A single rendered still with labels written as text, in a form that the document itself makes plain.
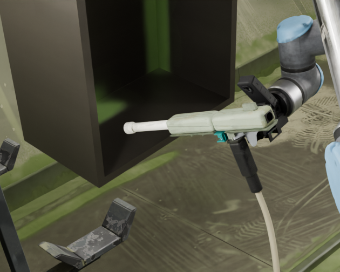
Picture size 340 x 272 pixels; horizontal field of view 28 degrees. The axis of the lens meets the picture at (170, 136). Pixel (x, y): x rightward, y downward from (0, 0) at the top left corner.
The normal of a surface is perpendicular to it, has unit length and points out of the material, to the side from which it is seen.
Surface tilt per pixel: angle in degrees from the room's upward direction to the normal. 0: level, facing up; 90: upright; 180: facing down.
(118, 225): 45
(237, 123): 92
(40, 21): 90
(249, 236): 0
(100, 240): 0
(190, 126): 92
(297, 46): 91
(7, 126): 57
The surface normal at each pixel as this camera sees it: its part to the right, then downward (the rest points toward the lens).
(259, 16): 0.44, -0.27
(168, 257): -0.18, -0.87
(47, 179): 0.63, 0.25
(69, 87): -0.69, 0.44
